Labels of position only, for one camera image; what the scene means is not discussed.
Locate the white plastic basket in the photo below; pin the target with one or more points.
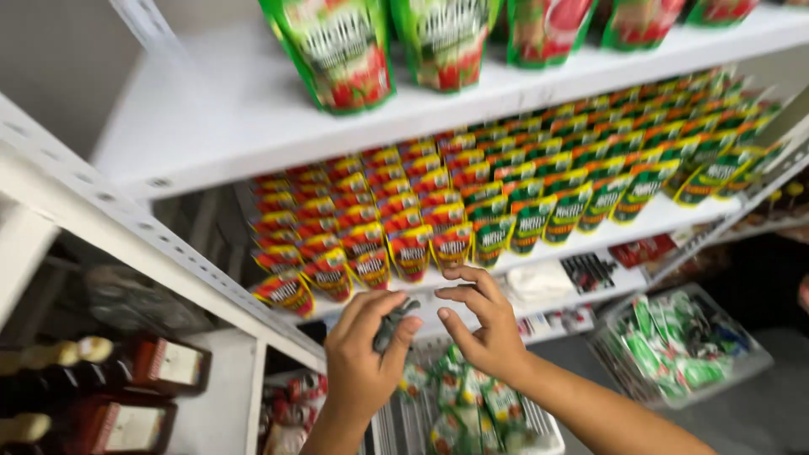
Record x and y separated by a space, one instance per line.
404 423

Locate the person's left hand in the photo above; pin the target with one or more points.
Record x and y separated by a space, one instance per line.
360 373

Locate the pile of green sachets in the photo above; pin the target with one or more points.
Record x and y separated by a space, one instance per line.
670 347

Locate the side shelf with bottles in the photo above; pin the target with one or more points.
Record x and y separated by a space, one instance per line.
777 208

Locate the black patterned packet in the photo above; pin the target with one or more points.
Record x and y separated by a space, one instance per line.
588 272

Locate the small dark grey object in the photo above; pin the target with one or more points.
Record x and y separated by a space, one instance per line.
389 328

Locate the person's right hand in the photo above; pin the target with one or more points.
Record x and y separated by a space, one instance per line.
493 341

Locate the white soft packet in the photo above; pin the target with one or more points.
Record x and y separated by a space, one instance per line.
540 282

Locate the rows of red sauce packets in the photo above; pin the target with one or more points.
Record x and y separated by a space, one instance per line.
360 221

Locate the white metal shelf rack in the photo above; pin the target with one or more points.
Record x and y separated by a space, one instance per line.
208 114

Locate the large green sauce pouch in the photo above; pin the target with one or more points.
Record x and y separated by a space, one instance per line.
547 31
638 22
341 57
445 44
720 9

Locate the heap of green red sachets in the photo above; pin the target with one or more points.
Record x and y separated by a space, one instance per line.
474 404

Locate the pile of red white packets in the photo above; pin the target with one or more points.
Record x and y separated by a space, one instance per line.
291 411

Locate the dark sauce bottle white label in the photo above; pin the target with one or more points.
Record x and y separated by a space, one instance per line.
158 363
126 426

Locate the red flat packet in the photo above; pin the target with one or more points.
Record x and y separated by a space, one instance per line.
641 251

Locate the rows of green sauce packets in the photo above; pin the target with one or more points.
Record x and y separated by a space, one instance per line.
588 170

